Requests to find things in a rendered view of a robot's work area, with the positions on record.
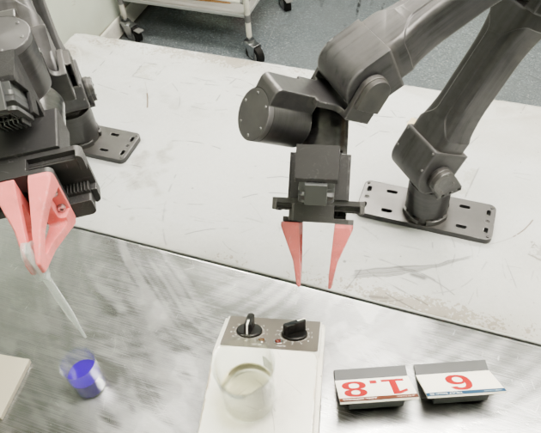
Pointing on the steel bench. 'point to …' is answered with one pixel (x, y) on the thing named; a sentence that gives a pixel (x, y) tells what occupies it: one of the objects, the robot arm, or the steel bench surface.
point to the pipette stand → (0, 382)
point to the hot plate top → (298, 408)
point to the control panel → (270, 328)
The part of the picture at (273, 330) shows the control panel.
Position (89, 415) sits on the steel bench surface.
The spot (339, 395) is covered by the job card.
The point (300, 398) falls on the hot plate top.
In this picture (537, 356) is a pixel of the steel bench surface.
